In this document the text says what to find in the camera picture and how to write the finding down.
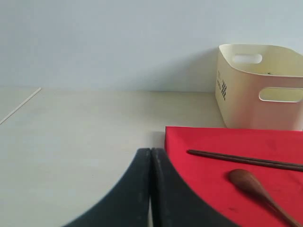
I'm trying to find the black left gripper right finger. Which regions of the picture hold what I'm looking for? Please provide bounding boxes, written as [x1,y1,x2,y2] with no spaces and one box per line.
[150,148,237,227]

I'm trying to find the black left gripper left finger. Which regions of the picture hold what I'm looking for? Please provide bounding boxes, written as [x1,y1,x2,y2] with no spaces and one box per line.
[66,148,151,227]

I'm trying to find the dark wooden chopstick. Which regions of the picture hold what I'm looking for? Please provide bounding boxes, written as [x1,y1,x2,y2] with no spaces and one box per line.
[188,150,303,173]
[188,149,303,169]

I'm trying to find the brown wooden spoon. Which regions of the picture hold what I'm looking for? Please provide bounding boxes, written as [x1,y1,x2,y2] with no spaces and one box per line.
[227,169,302,227]

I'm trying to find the red tablecloth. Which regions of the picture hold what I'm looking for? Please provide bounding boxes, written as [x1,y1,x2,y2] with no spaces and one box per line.
[165,127,303,227]

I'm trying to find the cream plastic storage bin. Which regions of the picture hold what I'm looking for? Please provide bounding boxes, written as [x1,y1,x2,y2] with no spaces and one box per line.
[215,44,303,131]

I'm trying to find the white thin stick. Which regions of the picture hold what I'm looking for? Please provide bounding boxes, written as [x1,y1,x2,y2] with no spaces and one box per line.
[0,87,42,124]

